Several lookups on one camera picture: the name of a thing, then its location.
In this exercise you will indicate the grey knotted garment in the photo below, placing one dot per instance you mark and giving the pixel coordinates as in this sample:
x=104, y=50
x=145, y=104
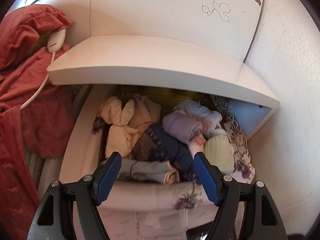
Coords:
x=145, y=171

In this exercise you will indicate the white heating controller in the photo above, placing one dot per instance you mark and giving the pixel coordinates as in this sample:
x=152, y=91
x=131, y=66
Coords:
x=56, y=40

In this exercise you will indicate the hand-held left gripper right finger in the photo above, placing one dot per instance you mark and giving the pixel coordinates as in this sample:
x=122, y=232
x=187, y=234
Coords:
x=206, y=177

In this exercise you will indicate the white floral embroidered cloth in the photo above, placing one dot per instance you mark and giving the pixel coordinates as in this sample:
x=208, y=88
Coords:
x=240, y=155

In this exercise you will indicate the white nightstand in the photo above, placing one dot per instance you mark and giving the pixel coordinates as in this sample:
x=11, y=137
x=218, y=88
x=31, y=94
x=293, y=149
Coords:
x=150, y=62

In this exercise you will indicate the red blanket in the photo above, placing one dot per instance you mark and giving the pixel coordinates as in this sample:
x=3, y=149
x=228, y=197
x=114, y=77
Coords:
x=15, y=105

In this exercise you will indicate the purple knit sock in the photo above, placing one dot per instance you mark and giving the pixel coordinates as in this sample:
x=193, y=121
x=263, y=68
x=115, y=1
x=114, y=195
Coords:
x=177, y=126

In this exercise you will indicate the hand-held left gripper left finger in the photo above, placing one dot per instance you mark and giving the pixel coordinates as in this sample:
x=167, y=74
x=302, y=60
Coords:
x=107, y=177

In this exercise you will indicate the white bedside table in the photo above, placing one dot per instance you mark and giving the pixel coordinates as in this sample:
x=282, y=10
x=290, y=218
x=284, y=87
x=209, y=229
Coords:
x=125, y=220

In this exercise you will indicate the pale green knit sock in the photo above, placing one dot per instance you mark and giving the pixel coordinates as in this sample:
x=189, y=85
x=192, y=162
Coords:
x=220, y=152

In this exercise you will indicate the white floral back panel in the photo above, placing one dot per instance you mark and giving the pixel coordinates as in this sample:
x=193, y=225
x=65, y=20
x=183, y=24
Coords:
x=162, y=10

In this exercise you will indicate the grey-fronted nightstand drawer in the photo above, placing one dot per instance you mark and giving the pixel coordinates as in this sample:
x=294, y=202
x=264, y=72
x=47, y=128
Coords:
x=75, y=155

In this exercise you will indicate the pink strawberry print socks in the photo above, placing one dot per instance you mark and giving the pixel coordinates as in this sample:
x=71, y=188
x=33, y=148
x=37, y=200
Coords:
x=198, y=140

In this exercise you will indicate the navy lace underwear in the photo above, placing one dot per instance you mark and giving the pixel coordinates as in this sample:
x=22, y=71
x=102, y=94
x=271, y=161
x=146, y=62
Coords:
x=182, y=155

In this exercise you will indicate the dark brown lace underwear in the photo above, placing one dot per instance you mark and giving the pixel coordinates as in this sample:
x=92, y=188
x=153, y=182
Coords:
x=150, y=145

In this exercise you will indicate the beige knotted garment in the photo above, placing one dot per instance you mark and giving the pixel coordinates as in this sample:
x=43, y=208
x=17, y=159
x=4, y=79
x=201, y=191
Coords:
x=120, y=135

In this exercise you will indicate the white printed paper liner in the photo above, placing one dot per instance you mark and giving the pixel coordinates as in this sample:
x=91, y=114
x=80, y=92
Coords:
x=170, y=225

